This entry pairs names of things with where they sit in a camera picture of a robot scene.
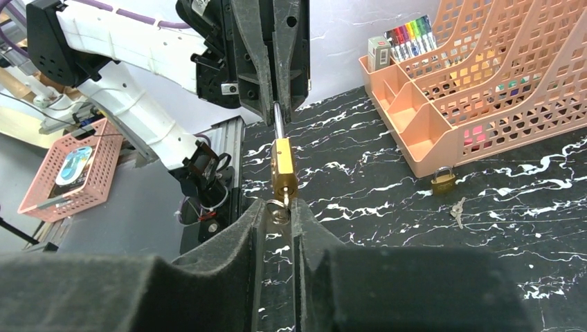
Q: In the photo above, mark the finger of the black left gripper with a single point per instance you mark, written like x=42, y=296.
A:
x=252, y=29
x=292, y=54

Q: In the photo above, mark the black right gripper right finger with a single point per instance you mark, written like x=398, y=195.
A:
x=343, y=287

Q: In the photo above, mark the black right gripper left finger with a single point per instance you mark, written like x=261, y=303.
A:
x=206, y=289

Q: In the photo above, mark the padlock with silver shackle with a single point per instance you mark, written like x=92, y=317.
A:
x=283, y=172

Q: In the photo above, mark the small brass padlock with key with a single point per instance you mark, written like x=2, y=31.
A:
x=443, y=181

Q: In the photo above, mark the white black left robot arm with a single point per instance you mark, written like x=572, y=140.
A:
x=79, y=45

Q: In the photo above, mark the small white red box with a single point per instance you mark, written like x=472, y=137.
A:
x=379, y=53

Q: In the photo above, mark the colourful marker pen set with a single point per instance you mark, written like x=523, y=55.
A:
x=412, y=39

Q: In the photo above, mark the pink basket with package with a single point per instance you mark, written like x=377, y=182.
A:
x=76, y=173

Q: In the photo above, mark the pink plastic file organizer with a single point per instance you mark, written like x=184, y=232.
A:
x=505, y=74

